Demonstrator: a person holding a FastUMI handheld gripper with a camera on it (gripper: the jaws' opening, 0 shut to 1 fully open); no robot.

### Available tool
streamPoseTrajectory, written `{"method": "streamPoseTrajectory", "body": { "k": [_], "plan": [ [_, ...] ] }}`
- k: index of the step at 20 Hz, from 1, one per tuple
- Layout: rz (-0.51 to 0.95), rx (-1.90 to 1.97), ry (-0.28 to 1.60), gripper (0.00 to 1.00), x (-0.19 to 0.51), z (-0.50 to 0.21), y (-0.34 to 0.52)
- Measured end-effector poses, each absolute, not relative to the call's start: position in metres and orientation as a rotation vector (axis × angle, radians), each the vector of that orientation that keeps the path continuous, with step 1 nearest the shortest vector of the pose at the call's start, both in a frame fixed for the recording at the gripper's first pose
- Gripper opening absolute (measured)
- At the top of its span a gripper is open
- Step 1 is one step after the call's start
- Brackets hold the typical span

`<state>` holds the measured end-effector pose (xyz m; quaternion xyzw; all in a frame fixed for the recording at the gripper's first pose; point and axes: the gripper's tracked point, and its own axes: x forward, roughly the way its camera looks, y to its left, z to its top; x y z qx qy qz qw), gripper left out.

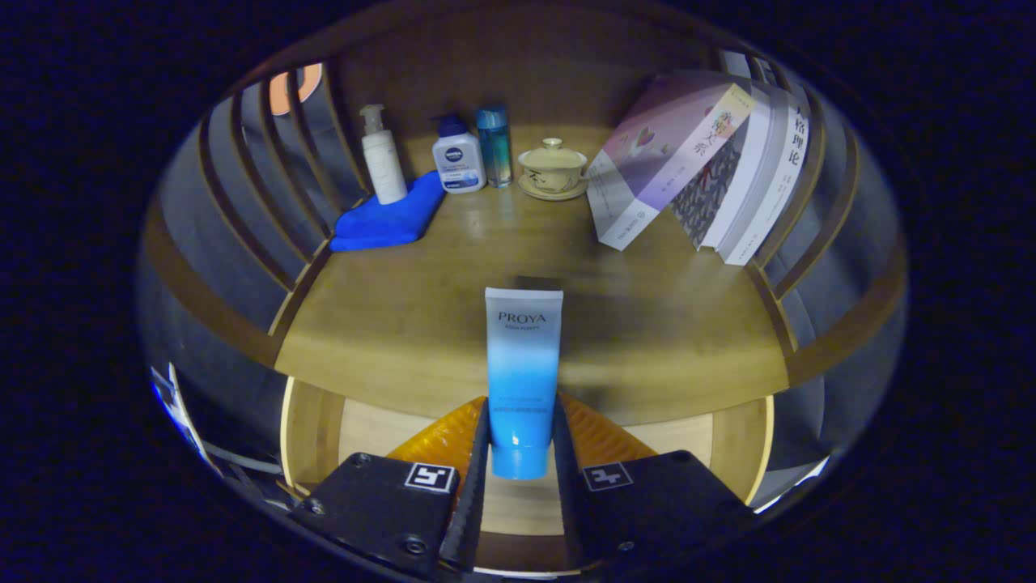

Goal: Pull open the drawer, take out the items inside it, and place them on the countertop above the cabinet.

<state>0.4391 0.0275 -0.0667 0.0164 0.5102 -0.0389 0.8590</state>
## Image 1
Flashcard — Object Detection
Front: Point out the wooden drawer with black knob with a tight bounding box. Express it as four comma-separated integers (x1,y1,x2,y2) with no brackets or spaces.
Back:
279,375,776,577

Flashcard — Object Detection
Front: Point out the white bottle with blue cap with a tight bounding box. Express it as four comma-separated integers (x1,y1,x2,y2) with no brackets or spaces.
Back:
431,114,488,194

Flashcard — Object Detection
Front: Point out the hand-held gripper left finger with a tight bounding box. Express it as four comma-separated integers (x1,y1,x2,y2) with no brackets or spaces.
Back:
291,395,492,580

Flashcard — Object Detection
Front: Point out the blue folded cloth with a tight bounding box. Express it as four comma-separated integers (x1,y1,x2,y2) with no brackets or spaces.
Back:
329,170,447,253

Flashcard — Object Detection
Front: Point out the beige lidded tea cup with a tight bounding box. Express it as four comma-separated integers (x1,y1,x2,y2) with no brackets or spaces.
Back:
516,138,590,202

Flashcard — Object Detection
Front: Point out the blue and white cosmetic tube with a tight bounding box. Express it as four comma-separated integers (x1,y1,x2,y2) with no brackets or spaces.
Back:
484,287,564,481

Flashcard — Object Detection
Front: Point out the teal bottle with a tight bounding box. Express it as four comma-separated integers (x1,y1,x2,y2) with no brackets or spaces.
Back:
476,105,514,189

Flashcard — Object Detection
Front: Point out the white book with black characters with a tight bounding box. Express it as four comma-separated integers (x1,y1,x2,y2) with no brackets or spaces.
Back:
723,85,811,266

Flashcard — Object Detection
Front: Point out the wooden cabinet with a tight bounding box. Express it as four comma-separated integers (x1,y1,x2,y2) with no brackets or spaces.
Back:
138,4,909,503

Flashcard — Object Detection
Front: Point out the purple and white book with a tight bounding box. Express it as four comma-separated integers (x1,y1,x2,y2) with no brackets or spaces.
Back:
586,75,757,252

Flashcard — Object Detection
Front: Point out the patterned cover book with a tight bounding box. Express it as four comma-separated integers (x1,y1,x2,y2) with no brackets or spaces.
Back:
670,85,774,250

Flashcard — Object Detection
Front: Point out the wooden countertop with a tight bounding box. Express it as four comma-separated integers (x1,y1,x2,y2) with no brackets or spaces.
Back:
274,121,790,426

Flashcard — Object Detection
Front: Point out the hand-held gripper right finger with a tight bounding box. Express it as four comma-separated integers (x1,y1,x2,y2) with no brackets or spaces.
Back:
552,394,758,568

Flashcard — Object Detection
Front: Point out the white pump bottle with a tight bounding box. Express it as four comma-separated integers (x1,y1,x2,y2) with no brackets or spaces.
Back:
359,104,409,206

